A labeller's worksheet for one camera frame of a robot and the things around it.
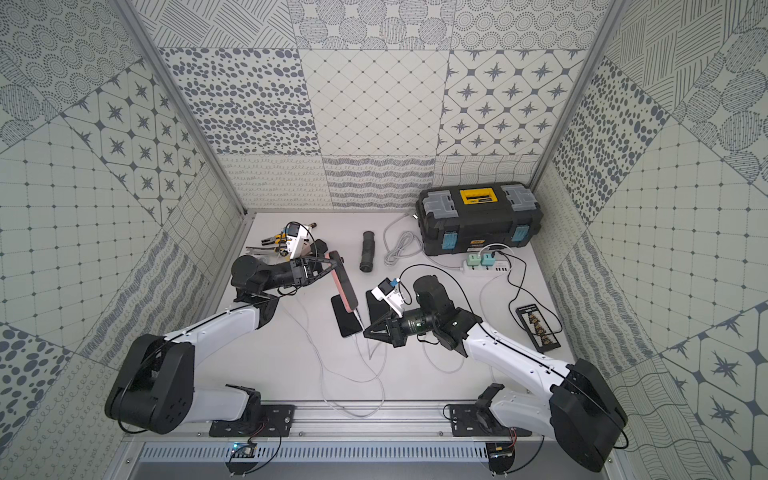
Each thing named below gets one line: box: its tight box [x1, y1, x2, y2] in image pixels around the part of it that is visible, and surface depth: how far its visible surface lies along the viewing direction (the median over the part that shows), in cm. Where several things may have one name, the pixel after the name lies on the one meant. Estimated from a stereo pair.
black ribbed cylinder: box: [359, 230, 375, 273], surface depth 109 cm
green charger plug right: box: [480, 253, 496, 267], surface depth 100 cm
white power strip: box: [463, 260, 511, 277], surface depth 103 cm
